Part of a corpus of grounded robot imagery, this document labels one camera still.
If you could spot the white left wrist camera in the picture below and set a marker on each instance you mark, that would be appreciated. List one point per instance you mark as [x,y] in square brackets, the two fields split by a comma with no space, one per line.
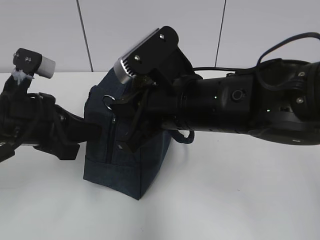
[46,68]

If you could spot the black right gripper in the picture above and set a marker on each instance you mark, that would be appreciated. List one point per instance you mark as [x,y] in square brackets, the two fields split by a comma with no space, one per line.
[151,109]

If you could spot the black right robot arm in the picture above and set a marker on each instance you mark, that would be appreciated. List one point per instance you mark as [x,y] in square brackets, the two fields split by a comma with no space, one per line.
[277,101]

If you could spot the dark blue fabric lunch bag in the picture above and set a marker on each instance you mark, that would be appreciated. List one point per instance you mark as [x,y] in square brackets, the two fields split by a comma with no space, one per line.
[105,163]

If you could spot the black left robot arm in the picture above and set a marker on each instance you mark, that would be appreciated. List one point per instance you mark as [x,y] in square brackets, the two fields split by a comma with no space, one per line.
[36,120]

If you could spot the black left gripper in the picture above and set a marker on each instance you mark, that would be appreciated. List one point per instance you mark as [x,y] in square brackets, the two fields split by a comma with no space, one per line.
[34,119]

